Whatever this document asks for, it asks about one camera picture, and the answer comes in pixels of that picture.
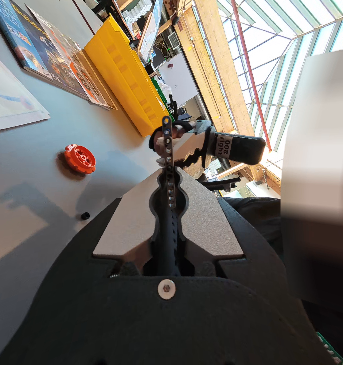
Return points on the person's right hand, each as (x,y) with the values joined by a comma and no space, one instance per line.
(181,129)

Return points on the printed paper sheet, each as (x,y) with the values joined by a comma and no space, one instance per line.
(85,77)

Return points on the yellow plastic bin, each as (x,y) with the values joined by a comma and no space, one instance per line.
(123,74)

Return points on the red ceiling pipe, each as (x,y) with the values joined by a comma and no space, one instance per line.
(250,71)

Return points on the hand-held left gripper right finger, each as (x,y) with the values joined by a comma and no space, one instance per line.
(211,228)

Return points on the white display board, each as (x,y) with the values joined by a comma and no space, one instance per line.
(151,31)

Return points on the grey beam with blue pins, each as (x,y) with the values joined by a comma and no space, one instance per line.
(168,159)

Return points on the open instruction booklet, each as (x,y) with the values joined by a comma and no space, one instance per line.
(8,99)

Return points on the orange gear wheel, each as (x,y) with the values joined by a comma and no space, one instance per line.
(80,158)

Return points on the green storage bin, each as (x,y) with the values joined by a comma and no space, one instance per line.
(160,94)

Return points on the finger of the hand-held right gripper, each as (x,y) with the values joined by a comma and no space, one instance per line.
(191,142)
(198,169)

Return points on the small black pin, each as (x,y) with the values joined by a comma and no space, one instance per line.
(85,216)

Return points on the small blue-cover booklet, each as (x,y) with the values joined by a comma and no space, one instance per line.
(23,42)

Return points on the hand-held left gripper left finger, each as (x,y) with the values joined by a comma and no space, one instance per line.
(125,228)

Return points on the white board panel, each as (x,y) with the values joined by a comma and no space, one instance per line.
(177,74)

